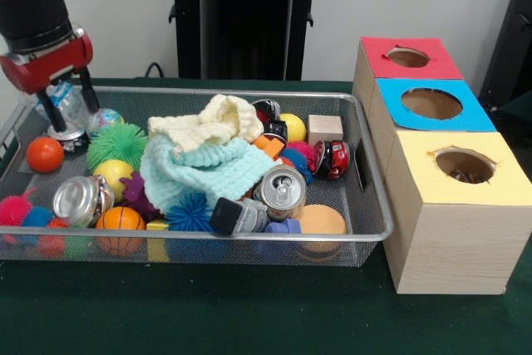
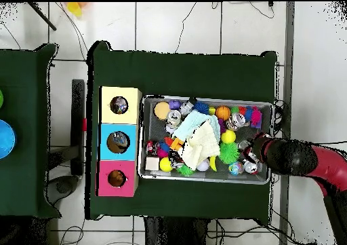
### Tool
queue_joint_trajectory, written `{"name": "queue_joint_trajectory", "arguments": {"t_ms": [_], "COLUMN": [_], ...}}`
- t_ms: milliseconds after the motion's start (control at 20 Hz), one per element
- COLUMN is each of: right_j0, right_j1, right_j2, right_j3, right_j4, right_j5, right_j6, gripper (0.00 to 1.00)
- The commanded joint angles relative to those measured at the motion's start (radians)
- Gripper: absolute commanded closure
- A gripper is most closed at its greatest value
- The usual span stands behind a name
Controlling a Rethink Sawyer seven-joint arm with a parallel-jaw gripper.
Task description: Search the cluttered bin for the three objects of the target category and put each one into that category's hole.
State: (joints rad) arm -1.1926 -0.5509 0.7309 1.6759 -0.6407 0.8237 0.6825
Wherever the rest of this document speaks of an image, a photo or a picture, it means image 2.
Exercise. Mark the mint green cloth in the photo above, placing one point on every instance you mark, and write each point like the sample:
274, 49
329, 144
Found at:
187, 123

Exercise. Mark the cream yellow cloth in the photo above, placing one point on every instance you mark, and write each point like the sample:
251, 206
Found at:
199, 144

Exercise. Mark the clear plastic packet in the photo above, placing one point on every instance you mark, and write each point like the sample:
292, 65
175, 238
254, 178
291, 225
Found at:
119, 142

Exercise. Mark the multicolour cartoon print cloth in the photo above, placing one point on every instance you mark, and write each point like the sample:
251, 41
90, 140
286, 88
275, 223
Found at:
119, 105

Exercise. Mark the yellow rubber duck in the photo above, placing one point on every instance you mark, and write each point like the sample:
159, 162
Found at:
116, 178

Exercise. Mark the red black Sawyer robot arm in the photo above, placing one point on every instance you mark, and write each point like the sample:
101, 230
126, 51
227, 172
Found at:
320, 161

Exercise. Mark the shallow clear mesh bin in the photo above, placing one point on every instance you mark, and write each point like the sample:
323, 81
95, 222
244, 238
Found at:
149, 174

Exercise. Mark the wooden box with three holes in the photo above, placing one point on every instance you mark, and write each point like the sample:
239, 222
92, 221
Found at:
108, 125

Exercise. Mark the silver drinks can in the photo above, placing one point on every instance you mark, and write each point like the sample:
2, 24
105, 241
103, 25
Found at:
174, 116

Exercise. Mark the peach orange ball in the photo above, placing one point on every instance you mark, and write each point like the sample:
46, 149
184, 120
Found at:
162, 111

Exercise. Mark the yellow ball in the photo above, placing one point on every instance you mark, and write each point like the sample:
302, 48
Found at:
165, 164
228, 136

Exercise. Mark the small wooden cube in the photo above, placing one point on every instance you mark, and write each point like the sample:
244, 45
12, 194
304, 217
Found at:
152, 163

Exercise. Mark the orange toy basketball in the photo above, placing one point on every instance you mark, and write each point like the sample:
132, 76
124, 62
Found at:
223, 112

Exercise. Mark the large light green spiky ball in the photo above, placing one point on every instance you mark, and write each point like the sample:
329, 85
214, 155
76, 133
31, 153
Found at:
229, 153

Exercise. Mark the pink spiky ball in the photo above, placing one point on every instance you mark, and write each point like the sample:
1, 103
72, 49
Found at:
256, 116

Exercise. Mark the black chair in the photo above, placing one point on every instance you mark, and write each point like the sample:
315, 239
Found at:
78, 147

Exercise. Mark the grey metal beam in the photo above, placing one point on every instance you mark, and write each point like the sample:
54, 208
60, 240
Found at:
287, 66

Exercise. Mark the green cloth side table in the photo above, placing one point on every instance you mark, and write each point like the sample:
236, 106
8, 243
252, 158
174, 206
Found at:
32, 131

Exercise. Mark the yellow floor object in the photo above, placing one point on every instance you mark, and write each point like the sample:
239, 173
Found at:
75, 9

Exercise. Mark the blue round disc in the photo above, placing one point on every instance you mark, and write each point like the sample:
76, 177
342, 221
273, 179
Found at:
5, 139

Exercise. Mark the black rod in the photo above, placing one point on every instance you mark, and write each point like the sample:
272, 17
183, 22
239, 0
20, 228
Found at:
42, 16

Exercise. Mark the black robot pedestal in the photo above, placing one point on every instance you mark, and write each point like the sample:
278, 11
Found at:
173, 234

